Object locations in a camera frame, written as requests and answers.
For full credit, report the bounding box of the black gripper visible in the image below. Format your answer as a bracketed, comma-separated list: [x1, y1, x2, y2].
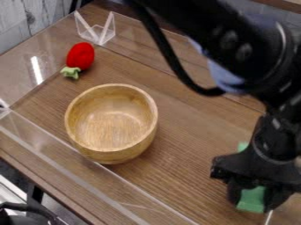
[210, 113, 301, 213]

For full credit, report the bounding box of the green rectangular block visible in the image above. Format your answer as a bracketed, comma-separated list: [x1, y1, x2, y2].
[234, 142, 268, 214]

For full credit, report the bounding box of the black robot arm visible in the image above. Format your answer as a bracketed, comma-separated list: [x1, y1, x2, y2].
[126, 0, 301, 213]

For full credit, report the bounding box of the brown wooden bowl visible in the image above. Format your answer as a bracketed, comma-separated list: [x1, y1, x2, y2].
[64, 83, 159, 164]

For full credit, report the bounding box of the black table leg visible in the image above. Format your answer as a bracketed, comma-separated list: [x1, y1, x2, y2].
[31, 185, 44, 203]

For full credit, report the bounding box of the red plush strawberry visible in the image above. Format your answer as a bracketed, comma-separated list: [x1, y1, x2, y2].
[60, 42, 95, 80]

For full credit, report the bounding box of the clear acrylic tray enclosure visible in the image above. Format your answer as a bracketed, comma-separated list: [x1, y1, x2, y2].
[0, 16, 301, 225]

